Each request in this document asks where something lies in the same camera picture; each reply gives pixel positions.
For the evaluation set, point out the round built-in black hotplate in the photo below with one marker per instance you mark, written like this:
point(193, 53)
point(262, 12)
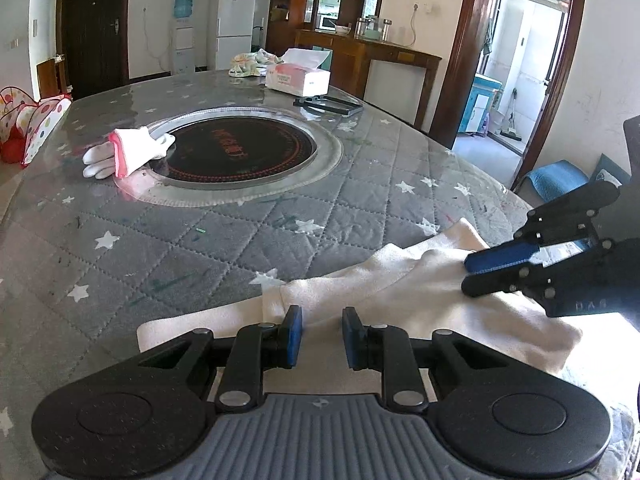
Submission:
point(240, 152)

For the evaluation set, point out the black flat tray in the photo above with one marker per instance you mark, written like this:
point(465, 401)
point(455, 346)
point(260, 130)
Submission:
point(330, 105)

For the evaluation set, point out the small wooden cabinet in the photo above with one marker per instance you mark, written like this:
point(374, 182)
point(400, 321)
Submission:
point(52, 77)

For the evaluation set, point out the glass jar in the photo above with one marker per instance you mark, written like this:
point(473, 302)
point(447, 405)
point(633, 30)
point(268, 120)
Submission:
point(388, 30)
point(373, 25)
point(360, 27)

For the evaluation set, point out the cream sweatshirt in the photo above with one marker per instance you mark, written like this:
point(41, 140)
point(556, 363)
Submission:
point(400, 300)

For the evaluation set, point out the white bowl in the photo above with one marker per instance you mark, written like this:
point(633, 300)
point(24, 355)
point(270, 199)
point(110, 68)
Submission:
point(342, 28)

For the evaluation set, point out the white gloves with pink cuffs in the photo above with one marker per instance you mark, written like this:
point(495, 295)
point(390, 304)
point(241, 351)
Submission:
point(130, 152)

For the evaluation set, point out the wooden display shelf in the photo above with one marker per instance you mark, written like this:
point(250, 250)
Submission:
point(295, 10)

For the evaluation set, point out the microwave oven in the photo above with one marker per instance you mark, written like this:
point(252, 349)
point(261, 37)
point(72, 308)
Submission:
point(327, 22)

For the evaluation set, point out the wooden sideboard table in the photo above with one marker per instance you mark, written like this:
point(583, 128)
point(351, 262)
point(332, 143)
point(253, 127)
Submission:
point(380, 50)

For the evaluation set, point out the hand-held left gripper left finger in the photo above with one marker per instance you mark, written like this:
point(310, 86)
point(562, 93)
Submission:
point(295, 335)

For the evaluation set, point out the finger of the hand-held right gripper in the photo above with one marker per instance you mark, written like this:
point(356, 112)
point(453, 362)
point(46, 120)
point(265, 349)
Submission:
point(500, 284)
point(500, 257)

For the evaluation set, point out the dark wooden entrance door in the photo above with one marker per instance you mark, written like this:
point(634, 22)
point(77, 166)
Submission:
point(92, 30)

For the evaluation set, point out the hanging balcony clothes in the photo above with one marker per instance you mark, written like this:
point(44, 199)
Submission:
point(487, 40)

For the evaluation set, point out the patterned crumpled cloth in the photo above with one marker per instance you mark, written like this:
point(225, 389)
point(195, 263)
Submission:
point(245, 65)

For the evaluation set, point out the white tissue box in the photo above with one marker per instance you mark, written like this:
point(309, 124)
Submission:
point(295, 80)

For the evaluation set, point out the blue towel cloth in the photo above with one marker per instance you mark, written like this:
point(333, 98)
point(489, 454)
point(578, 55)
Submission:
point(555, 180)

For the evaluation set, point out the white water dispenser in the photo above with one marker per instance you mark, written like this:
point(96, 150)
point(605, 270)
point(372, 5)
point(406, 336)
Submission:
point(182, 50)

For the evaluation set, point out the grey star quilted table cover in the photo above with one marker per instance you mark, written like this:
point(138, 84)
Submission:
point(200, 260)

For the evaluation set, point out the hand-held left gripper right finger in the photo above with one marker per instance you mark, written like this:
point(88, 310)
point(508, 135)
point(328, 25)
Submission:
point(352, 337)

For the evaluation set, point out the white refrigerator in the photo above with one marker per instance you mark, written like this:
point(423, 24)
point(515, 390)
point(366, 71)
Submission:
point(232, 25)

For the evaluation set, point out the blue balcony cabinet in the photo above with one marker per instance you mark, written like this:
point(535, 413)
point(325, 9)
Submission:
point(480, 105)

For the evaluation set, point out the polka dot play tent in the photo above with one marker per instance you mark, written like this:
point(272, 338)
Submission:
point(40, 120)

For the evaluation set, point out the blue water bottle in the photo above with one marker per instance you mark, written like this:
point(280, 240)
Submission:
point(183, 5)

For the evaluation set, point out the balcony floor mop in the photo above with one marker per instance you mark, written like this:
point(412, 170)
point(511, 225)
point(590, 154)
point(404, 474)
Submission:
point(512, 130)

